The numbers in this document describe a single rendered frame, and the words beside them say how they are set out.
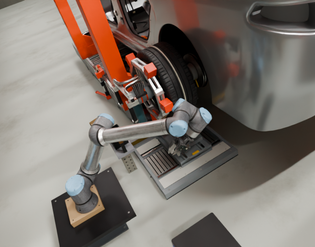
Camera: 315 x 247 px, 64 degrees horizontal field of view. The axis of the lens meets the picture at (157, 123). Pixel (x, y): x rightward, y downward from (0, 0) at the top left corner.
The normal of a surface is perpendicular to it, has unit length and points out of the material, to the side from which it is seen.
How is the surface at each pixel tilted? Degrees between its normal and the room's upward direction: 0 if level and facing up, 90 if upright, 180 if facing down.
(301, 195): 0
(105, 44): 90
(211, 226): 0
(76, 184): 3
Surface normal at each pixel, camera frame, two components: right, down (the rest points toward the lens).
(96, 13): 0.45, 0.47
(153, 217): -0.25, -0.75
